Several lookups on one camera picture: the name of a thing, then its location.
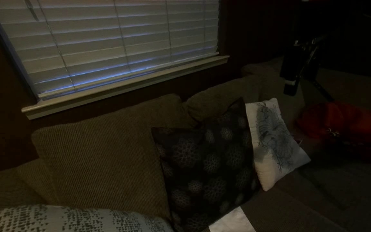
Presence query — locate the dark floral patterned pillow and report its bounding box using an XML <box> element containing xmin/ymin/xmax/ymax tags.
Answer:
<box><xmin>151</xmin><ymin>97</ymin><xmax>259</xmax><ymax>232</ymax></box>

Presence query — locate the large brown sofa back cushion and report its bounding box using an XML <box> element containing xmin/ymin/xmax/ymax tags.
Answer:
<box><xmin>31</xmin><ymin>93</ymin><xmax>199</xmax><ymax>220</ymax></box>

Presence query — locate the white pillow with grey print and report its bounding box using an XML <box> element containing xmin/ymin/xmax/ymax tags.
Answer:
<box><xmin>245</xmin><ymin>98</ymin><xmax>311</xmax><ymax>192</ymax></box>

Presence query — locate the window with white blinds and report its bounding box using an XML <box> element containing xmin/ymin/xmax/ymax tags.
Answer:
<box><xmin>0</xmin><ymin>0</ymin><xmax>230</xmax><ymax>120</ymax></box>

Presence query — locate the white cloth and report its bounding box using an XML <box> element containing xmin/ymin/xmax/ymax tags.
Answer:
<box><xmin>209</xmin><ymin>206</ymin><xmax>257</xmax><ymax>232</ymax></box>

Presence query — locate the brown fabric sofa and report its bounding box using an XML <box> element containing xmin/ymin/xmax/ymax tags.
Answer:
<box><xmin>0</xmin><ymin>57</ymin><xmax>371</xmax><ymax>232</ymax></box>

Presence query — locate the red bag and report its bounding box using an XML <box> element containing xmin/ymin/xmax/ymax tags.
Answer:
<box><xmin>296</xmin><ymin>101</ymin><xmax>371</xmax><ymax>168</ymax></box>

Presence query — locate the white pillow with grey speckles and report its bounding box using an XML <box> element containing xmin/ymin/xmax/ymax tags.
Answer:
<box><xmin>0</xmin><ymin>204</ymin><xmax>175</xmax><ymax>232</ymax></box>

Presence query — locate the camera on tripod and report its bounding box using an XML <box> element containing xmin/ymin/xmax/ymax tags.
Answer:
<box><xmin>280</xmin><ymin>34</ymin><xmax>335</xmax><ymax>103</ymax></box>

